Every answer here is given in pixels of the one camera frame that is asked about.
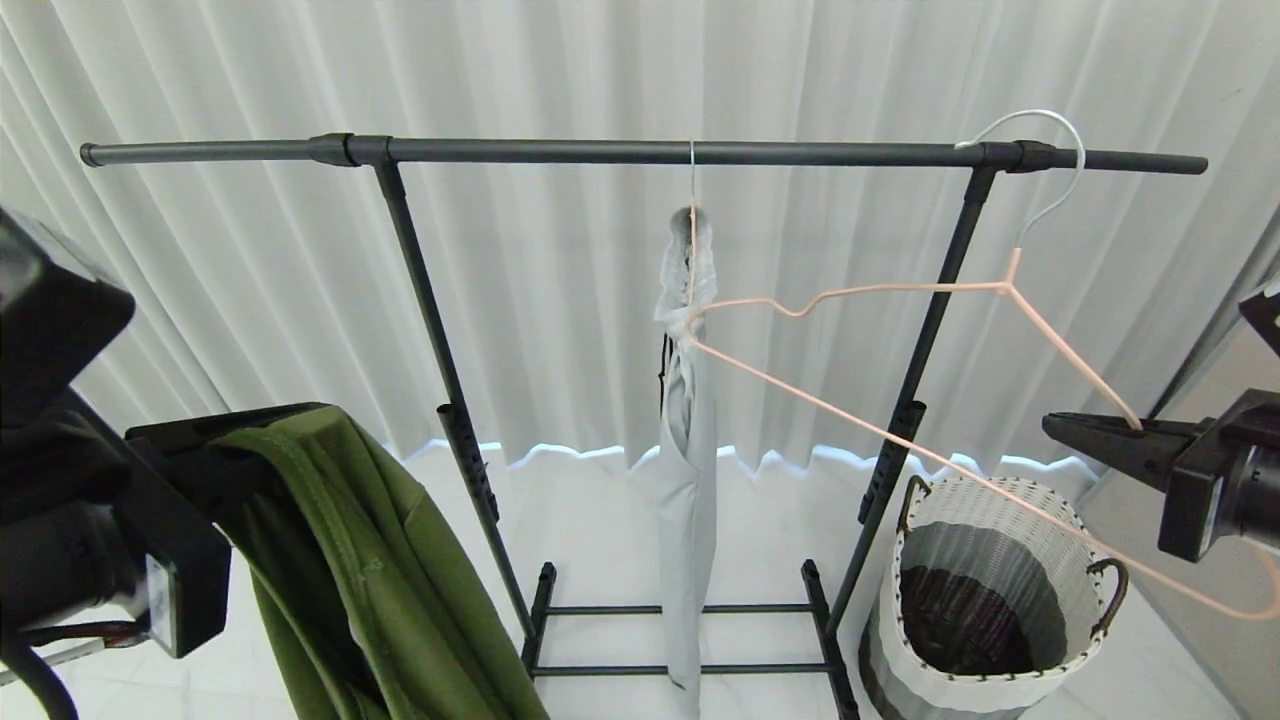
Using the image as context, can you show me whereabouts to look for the green garment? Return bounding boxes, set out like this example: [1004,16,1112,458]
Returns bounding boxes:
[215,405,551,720]

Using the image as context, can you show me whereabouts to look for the pink clothes hanger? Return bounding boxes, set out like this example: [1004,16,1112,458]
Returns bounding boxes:
[683,140,701,321]
[685,108,1280,623]

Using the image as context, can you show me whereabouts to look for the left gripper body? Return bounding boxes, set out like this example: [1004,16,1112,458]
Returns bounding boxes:
[0,395,233,661]

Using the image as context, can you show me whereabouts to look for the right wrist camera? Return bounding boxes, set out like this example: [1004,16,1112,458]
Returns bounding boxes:
[1238,280,1280,358]

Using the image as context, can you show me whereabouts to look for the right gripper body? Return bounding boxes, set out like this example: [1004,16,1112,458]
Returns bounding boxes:
[1158,390,1280,563]

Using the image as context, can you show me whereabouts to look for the black clothes rack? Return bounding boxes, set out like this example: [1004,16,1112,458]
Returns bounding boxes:
[80,133,1208,720]

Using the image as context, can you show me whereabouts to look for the white curtain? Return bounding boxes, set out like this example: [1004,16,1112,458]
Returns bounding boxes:
[0,0,1280,476]

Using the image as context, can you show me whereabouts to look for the pale grey shorts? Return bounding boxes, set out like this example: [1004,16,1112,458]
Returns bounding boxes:
[630,205,719,716]

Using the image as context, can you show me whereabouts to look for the white laundry basket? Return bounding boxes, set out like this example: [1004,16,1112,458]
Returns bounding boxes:
[860,475,1129,720]

